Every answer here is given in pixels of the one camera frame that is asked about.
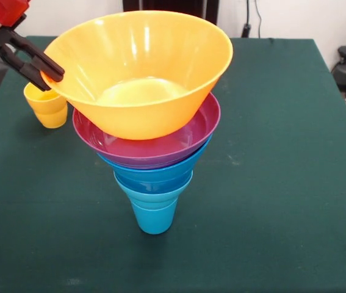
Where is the black wall cable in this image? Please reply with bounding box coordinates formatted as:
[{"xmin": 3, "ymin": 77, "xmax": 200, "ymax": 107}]
[{"xmin": 241, "ymin": 0, "xmax": 264, "ymax": 39}]

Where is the large blue bowl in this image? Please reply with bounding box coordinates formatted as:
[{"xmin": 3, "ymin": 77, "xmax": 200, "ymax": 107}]
[{"xmin": 96, "ymin": 132, "xmax": 214, "ymax": 184}]

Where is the shallow blue bowl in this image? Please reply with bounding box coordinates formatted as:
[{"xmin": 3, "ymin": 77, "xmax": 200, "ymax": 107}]
[{"xmin": 114, "ymin": 169, "xmax": 194, "ymax": 196}]

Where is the yellow cup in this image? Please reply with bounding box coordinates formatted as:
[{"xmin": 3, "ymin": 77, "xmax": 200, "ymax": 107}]
[{"xmin": 23, "ymin": 82, "xmax": 69, "ymax": 129}]

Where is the blue cup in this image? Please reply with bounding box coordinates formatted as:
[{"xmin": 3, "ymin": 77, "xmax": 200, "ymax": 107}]
[{"xmin": 131, "ymin": 200, "xmax": 179, "ymax": 236}]

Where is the purple bowl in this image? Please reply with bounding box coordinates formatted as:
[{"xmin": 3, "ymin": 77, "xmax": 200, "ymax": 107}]
[{"xmin": 72, "ymin": 92, "xmax": 222, "ymax": 170}]

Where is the large yellow bowl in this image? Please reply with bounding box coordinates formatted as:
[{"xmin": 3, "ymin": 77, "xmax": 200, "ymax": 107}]
[{"xmin": 40, "ymin": 10, "xmax": 234, "ymax": 141}]

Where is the small ribbed teal bowl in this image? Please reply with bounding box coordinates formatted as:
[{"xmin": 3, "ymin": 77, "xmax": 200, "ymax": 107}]
[{"xmin": 114, "ymin": 172, "xmax": 195, "ymax": 212}]

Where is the dark green tablecloth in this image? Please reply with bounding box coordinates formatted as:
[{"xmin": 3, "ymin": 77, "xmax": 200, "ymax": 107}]
[{"xmin": 0, "ymin": 35, "xmax": 346, "ymax": 293}]

